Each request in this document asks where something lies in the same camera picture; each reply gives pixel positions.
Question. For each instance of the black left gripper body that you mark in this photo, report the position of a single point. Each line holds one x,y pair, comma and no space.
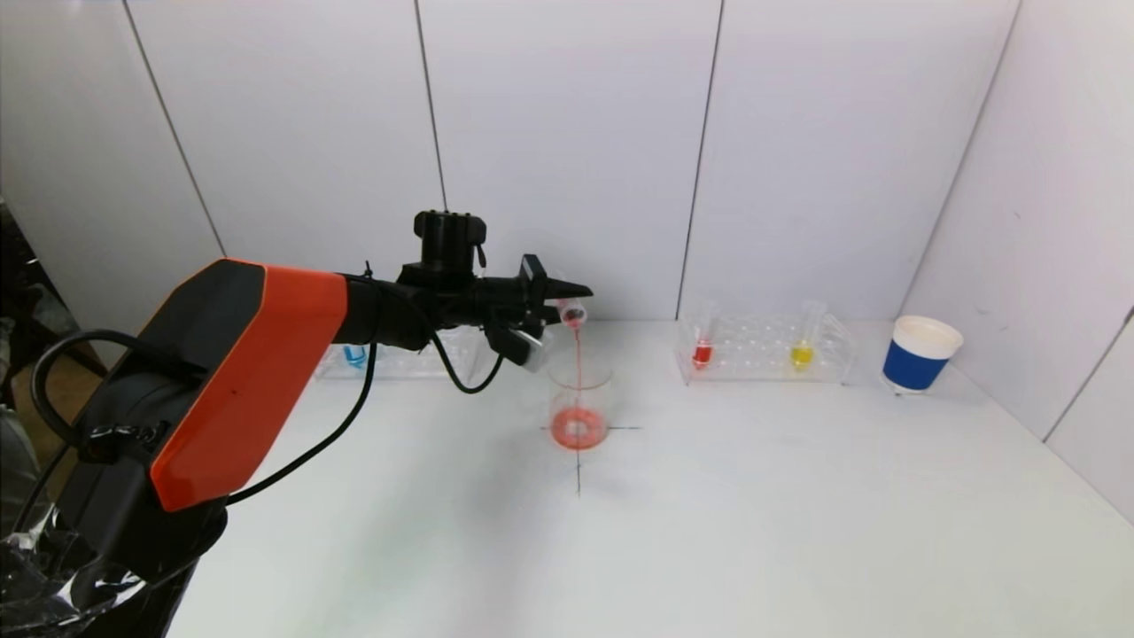
533,282

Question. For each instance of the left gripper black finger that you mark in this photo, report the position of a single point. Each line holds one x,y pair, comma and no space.
545,316
569,287

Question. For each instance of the test tube with yellow pigment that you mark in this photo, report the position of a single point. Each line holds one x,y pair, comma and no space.
801,356

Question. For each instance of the orange and black left arm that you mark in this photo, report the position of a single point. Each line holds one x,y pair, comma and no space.
248,372

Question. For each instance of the clear glass beaker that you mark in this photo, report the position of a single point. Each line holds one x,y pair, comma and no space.
580,430

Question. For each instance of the test tube with red pigment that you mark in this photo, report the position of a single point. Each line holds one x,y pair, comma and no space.
702,355

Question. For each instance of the clear acrylic test tube rack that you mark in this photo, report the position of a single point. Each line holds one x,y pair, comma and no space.
753,350
399,365

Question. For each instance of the test tube with blue pigment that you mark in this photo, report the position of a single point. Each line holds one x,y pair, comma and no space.
355,356

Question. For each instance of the white paper cup blue sleeve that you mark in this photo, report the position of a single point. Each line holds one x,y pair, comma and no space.
912,365

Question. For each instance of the crinkled clear plastic wrap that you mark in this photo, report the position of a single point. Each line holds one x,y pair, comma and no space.
53,585

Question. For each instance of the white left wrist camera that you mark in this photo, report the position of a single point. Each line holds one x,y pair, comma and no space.
533,350

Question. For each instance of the black metal frame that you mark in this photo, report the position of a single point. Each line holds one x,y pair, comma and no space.
11,257

